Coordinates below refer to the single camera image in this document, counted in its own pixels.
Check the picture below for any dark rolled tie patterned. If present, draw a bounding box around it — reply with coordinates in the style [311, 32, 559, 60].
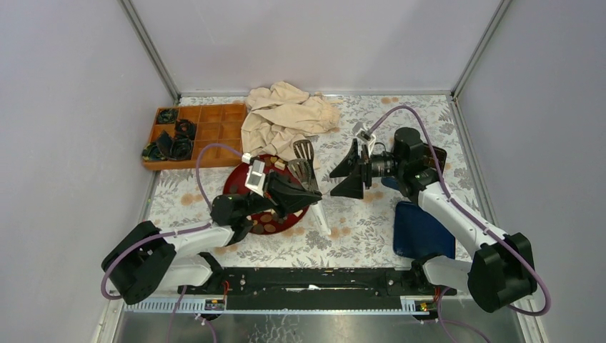
[167, 137, 194, 161]

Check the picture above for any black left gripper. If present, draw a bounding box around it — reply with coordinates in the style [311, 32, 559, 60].
[241, 169, 320, 219]

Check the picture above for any navy box lid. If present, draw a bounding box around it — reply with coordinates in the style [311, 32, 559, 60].
[392, 202, 456, 259]

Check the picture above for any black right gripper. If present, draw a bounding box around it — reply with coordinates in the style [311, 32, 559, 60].
[329, 139, 404, 200]

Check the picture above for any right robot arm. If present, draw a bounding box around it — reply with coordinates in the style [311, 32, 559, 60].
[329, 127, 538, 313]

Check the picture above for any floral tablecloth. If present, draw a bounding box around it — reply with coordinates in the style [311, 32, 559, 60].
[137, 94, 498, 269]

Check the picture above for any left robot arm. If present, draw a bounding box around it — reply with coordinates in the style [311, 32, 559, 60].
[101, 171, 322, 304]

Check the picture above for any navy chocolate box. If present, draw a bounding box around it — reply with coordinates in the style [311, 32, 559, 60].
[381, 143, 447, 191]

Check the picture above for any beige crumpled cloth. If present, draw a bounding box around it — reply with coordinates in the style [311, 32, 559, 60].
[241, 81, 341, 161]

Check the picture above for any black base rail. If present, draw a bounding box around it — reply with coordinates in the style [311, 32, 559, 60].
[178, 267, 446, 313]

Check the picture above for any red round tray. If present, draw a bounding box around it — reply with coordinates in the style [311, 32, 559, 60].
[222, 154, 314, 235]

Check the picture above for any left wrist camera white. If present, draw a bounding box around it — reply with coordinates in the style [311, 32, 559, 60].
[242, 153, 266, 197]

